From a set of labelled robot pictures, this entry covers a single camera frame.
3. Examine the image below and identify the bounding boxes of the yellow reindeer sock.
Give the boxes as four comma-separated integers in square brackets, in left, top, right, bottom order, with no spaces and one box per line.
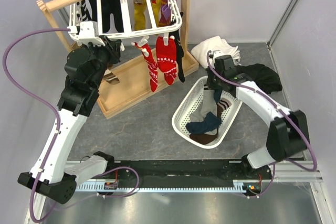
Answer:
[133,0,162,30]

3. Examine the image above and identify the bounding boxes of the black sock white stripes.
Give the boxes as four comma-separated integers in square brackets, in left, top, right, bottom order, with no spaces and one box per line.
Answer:
[76,0,97,22]

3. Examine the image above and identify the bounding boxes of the white perforated laundry basket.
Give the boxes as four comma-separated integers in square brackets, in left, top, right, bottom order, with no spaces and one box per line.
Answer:
[172,76,242,150]

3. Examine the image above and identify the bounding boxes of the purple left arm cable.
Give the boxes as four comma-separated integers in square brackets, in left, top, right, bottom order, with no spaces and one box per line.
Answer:
[2,27,70,223]

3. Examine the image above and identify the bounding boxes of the crumpled black cloth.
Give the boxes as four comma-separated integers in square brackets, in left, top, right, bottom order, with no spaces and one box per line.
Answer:
[236,63,282,94]

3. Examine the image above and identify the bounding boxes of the brown sock in basket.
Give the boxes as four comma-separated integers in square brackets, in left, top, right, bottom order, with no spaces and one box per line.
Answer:
[189,98,231,145]

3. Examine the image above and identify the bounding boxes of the red patterned Christmas sock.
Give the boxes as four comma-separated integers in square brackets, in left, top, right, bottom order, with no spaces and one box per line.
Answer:
[156,36,177,85]

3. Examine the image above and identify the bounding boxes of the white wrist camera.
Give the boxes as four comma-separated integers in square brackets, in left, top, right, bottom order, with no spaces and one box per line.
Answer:
[77,21,105,46]
[211,50,224,59]

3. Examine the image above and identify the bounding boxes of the white plastic clip hanger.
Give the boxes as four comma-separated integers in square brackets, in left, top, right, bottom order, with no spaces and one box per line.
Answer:
[68,0,182,46]

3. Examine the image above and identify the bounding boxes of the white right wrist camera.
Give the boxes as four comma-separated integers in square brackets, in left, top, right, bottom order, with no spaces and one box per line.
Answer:
[211,50,224,59]

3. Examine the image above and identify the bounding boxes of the purple striped sock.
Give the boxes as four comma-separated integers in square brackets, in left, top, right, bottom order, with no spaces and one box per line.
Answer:
[159,0,172,27]

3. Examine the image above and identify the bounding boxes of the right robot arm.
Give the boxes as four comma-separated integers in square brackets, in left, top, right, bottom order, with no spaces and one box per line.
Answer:
[206,50,311,179]

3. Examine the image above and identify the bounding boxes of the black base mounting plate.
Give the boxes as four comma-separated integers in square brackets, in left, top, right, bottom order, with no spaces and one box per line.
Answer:
[102,159,272,193]

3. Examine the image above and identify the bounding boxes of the navy blue sock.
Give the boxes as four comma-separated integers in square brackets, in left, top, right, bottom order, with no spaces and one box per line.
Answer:
[186,112,222,134]
[214,89,223,103]

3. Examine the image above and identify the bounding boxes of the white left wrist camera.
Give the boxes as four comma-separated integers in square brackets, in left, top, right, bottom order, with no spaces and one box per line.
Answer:
[77,21,105,46]

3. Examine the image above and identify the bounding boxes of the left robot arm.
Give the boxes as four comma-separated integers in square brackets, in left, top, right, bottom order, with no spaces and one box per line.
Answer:
[18,36,122,204]

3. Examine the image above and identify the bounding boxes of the aluminium rail frame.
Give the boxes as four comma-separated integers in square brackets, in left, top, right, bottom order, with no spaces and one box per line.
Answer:
[26,158,326,224]

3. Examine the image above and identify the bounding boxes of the plain black sock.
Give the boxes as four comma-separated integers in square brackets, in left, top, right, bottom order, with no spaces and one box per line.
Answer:
[101,0,124,33]

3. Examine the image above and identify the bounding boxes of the grey sock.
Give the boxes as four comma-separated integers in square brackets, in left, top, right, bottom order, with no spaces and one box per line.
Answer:
[190,88,217,135]

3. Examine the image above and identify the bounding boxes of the folded white towel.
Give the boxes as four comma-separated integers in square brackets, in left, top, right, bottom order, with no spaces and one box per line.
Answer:
[191,36,241,69]

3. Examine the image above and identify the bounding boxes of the brown striped sock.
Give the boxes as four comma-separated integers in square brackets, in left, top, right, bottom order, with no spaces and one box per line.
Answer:
[102,65,120,85]

